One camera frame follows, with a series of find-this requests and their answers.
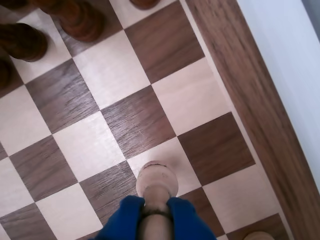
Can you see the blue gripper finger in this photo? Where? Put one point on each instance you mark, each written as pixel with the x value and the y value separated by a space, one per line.
pixel 122 222
pixel 187 222

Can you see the light wooden pawn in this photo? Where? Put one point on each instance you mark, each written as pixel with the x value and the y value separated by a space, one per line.
pixel 157 177
pixel 257 236

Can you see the wooden chessboard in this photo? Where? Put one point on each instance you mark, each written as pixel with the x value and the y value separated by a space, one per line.
pixel 125 100

